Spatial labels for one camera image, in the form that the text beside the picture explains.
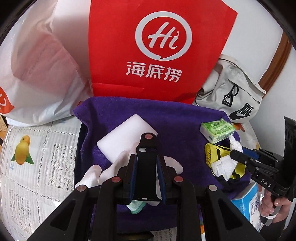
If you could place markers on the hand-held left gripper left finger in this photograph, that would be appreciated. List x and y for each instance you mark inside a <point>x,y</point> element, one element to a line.
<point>132,176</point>

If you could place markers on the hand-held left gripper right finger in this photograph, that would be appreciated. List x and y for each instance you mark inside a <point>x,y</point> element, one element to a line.
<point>161,178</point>

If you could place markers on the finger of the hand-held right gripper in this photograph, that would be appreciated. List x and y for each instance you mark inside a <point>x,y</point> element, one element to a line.
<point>251,153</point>
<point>241,157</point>

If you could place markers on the white knit cloth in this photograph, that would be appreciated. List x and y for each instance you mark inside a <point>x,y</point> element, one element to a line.
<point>225,165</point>

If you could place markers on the yellow black pouch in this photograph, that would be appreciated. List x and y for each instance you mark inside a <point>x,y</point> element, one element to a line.
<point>215,153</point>

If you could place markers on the mint green cloth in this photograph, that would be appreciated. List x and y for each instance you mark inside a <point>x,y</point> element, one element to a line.
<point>136,206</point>

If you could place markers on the light green tissue pack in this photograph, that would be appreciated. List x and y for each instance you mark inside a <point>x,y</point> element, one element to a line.
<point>217,129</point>

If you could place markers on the white sponge block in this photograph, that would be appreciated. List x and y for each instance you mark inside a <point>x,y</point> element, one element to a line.
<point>124,134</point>

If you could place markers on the person's right hand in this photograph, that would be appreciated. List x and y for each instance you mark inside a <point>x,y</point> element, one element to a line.
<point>269,204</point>

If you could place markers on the blue tissue pack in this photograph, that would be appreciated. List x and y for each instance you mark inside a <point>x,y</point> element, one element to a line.
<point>247,201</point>

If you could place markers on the purple towel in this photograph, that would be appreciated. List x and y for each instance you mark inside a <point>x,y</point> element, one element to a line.
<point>180,129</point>

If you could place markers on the grey waist bag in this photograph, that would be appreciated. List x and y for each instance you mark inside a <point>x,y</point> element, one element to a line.
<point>229,81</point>

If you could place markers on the red paper shopping bag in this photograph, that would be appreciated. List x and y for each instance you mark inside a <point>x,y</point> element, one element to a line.
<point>161,76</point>

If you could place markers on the white plastic shopping bag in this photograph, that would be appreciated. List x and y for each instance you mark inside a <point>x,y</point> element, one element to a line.
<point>34,69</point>

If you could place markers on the brown wooden door frame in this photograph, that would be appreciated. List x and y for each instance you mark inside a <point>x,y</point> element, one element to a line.
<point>276,64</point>

